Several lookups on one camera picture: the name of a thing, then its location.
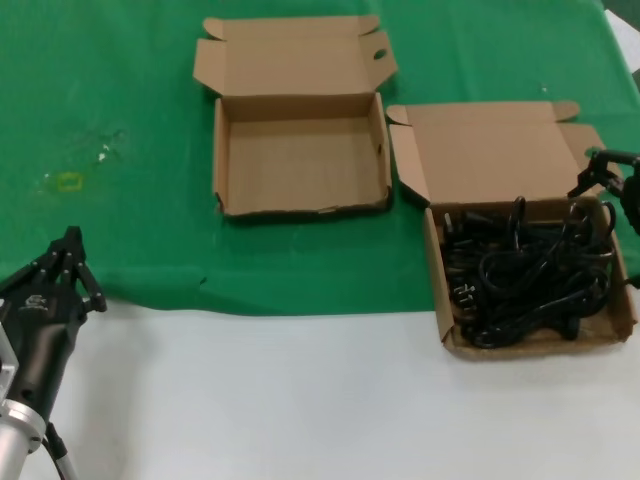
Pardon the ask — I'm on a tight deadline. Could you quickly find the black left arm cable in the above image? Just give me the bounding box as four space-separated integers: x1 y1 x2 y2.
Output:
43 422 80 480

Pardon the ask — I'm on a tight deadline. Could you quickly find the green table cloth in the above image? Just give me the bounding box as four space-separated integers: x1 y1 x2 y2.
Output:
0 0 640 321

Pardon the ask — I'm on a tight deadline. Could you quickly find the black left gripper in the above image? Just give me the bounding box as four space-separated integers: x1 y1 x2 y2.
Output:
0 225 109 417

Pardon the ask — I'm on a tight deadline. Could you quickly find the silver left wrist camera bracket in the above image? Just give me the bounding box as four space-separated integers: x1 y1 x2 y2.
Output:
0 324 22 396

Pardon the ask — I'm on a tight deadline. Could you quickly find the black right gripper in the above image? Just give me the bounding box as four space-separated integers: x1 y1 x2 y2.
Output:
566 147 640 231

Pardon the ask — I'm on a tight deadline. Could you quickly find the open brown cardboard box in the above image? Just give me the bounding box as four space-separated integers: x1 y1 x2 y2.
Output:
192 14 400 217
385 101 640 362

